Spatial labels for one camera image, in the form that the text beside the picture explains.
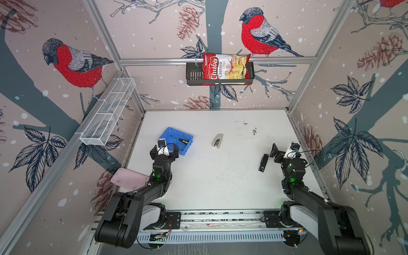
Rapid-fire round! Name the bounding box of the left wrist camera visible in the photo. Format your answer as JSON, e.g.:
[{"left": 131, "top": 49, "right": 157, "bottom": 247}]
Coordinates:
[{"left": 157, "top": 138, "right": 167, "bottom": 148}]

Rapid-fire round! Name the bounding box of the blue plastic bin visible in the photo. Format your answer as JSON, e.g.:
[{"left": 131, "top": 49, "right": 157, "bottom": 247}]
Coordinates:
[{"left": 159, "top": 127, "right": 193, "bottom": 156}]

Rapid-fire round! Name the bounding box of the black rectangular device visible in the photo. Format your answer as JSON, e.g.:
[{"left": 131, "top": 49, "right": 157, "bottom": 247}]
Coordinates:
[{"left": 258, "top": 154, "right": 269, "bottom": 172}]

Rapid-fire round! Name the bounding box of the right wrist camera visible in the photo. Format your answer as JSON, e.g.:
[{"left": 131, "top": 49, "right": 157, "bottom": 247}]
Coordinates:
[{"left": 289, "top": 142, "right": 300, "bottom": 153}]

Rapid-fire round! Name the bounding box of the white wire wall basket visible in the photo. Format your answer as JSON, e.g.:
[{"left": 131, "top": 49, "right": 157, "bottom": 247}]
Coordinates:
[{"left": 80, "top": 78, "right": 136, "bottom": 146}]

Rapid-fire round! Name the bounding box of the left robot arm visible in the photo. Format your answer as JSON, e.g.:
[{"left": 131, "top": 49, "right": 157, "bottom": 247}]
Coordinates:
[{"left": 95, "top": 143, "right": 180, "bottom": 248}]

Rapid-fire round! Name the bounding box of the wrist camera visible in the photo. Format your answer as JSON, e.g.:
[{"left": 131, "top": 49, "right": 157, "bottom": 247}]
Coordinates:
[
  {"left": 289, "top": 142, "right": 300, "bottom": 153},
  {"left": 157, "top": 138, "right": 167, "bottom": 148}
]

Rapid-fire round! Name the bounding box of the black yellow screwdriver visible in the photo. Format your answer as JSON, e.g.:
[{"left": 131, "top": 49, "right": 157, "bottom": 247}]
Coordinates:
[{"left": 170, "top": 136, "right": 189, "bottom": 145}]

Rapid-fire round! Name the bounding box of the black wall basket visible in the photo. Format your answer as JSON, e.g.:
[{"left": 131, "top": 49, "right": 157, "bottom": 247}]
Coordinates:
[{"left": 185, "top": 61, "right": 256, "bottom": 87}]

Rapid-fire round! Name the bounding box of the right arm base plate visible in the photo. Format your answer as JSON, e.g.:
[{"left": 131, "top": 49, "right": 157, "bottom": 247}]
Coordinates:
[{"left": 262, "top": 210, "right": 304, "bottom": 229}]

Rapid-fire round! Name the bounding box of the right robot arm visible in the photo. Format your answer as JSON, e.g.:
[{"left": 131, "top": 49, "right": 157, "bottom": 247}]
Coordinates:
[{"left": 269, "top": 142, "right": 374, "bottom": 255}]

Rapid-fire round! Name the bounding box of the red cassava chips bag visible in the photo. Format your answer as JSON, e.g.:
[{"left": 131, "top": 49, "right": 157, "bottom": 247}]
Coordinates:
[{"left": 203, "top": 53, "right": 251, "bottom": 80}]

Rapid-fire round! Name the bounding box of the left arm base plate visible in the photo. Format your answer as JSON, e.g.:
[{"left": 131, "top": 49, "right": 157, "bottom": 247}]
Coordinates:
[{"left": 144, "top": 212, "right": 181, "bottom": 231}]

